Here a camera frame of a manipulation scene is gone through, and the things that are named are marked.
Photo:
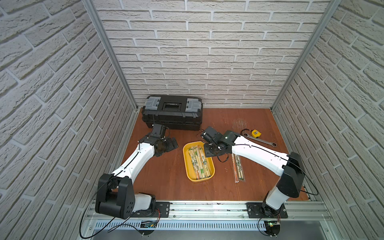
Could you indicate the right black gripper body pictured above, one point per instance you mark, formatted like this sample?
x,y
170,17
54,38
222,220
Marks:
x,y
209,150

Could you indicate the chopsticks pair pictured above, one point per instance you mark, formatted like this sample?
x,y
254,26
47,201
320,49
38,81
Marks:
x,y
239,168
235,169

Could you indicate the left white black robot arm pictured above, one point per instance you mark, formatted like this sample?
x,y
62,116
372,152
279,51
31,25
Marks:
x,y
116,196

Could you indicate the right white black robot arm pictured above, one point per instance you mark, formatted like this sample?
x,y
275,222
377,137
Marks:
x,y
289,167

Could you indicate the wrapped chopsticks pile in box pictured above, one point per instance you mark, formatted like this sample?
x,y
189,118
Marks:
x,y
199,163

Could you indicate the black plastic toolbox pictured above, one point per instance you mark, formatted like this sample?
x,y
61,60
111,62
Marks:
x,y
174,112

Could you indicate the silver metal wrench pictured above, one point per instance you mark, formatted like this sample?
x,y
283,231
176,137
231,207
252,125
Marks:
x,y
258,139

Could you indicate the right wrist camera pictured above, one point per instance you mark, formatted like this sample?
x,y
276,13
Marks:
x,y
211,136

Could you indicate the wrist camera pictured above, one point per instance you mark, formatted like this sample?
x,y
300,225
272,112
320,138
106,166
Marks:
x,y
158,131
211,136

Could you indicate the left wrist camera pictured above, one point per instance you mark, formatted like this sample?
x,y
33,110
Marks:
x,y
158,131

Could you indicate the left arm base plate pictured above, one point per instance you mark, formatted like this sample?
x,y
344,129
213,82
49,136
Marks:
x,y
156,209

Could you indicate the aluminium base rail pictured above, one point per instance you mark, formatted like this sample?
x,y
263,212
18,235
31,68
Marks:
x,y
215,216

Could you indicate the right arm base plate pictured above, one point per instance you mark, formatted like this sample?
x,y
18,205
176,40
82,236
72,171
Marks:
x,y
257,210

